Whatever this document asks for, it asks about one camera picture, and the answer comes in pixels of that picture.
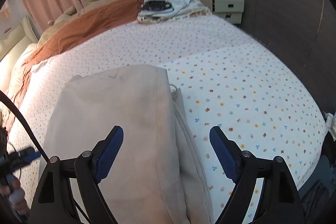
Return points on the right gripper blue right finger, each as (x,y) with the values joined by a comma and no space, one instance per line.
(227,153)

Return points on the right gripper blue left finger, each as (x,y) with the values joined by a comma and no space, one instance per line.
(105,153)

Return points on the beige zip jacket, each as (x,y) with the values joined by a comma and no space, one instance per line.
(157,176)

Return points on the person left hand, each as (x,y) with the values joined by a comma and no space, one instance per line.
(16,195)

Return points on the floral dotted white bedsheet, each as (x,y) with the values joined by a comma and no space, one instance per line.
(224,77)

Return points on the white pillow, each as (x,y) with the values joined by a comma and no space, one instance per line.
(12,67)

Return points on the dark chair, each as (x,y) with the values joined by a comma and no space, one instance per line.
(316,193)

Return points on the white cloth on chair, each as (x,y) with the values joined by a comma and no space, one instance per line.
(331,124)

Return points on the cream padded headboard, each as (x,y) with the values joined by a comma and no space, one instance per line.
(11,39)

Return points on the rust orange quilt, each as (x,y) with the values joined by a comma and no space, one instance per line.
(78,31)

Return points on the white bedside drawer cabinet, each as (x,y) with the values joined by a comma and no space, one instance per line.
(229,10)

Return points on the cream cloth under cables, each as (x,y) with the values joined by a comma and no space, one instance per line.
(156,11)

